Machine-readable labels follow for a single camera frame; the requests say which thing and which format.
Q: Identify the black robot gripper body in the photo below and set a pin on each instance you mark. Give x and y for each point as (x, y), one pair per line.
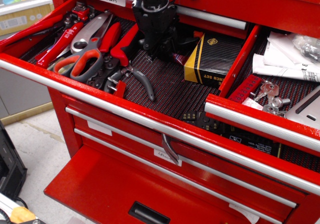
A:
(154, 18)

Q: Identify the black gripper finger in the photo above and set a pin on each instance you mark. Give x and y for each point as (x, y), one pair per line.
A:
(152, 51)
(166, 51)

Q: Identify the red threadlocker glue tube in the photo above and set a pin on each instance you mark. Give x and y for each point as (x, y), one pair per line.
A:
(179, 59)

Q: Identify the large open red drawer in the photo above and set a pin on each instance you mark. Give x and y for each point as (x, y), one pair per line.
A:
(129, 120)

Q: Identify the small open red drawer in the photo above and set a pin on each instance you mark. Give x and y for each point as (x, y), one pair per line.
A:
(258, 103)

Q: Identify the black clamp tool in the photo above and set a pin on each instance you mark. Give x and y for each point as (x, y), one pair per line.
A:
(170, 39)

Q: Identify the black yellow wrench set box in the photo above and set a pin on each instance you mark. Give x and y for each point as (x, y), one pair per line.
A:
(212, 58)

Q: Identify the black crimper die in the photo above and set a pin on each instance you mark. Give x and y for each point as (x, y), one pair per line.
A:
(201, 120)

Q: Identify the red hex key holder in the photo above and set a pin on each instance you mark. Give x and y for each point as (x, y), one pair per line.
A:
(249, 85)

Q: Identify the red tool chest cabinet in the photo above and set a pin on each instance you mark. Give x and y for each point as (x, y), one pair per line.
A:
(269, 208)

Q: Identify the white adhesives label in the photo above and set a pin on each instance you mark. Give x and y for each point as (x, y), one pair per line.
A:
(166, 157)

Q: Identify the silver hook tool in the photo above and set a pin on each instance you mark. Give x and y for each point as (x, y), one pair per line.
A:
(166, 144)

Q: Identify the silver key bunch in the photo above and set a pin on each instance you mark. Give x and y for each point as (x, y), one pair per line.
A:
(267, 89)

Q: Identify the white folded paper sheets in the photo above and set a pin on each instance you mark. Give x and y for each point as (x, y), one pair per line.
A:
(282, 59)

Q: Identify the silver hex bolt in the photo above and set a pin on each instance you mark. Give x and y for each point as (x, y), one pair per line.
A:
(279, 103)

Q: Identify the clear bag of screws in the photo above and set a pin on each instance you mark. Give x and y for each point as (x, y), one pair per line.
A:
(308, 46)

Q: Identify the black labelled box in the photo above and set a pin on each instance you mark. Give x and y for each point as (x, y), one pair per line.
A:
(254, 141)

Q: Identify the open red bottom panel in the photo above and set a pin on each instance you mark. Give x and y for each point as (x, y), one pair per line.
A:
(104, 189)

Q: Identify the silver metal plate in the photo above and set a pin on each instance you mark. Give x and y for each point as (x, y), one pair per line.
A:
(307, 111)

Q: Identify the black case on floor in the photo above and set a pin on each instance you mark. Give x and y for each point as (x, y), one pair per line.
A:
(13, 172)

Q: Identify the red handled crimping pliers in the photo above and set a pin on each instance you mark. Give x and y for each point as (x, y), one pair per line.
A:
(115, 50)

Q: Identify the grey handled small cutters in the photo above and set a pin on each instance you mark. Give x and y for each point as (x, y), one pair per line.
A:
(138, 78)

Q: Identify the red grey handled scissors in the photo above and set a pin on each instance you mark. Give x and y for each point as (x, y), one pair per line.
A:
(85, 59)

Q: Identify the red handled wire stripper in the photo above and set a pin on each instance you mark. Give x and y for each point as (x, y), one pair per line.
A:
(73, 22)

